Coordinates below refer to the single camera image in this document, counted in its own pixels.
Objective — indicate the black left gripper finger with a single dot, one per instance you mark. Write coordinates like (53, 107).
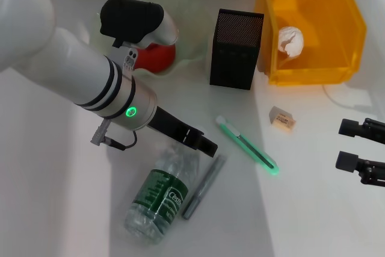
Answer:
(207, 147)

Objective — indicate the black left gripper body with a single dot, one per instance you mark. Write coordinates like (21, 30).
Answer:
(174, 126)

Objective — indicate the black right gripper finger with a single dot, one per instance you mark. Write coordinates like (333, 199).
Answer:
(349, 127)
(347, 162)

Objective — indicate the grey marker pen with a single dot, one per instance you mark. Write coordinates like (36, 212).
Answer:
(204, 184)

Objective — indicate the green utility knife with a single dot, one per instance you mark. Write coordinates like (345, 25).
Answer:
(249, 147)

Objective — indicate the beige eraser with sleeve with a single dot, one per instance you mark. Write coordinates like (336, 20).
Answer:
(282, 120)

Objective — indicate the clear green-label water bottle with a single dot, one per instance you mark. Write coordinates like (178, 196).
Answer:
(159, 193)

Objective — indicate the red-orange toy orange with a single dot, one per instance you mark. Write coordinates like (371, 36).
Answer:
(156, 58)

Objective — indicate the white paper ball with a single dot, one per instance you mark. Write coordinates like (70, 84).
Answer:
(290, 40)

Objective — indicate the black mesh pen holder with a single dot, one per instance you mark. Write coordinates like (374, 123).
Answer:
(234, 58)

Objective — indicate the green wavy glass fruit plate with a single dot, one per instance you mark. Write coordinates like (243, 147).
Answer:
(192, 28)

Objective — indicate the yellow plastic bin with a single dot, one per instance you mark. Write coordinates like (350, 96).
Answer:
(325, 13)

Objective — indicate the left wrist camera housing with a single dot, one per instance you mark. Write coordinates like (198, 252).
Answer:
(129, 19)

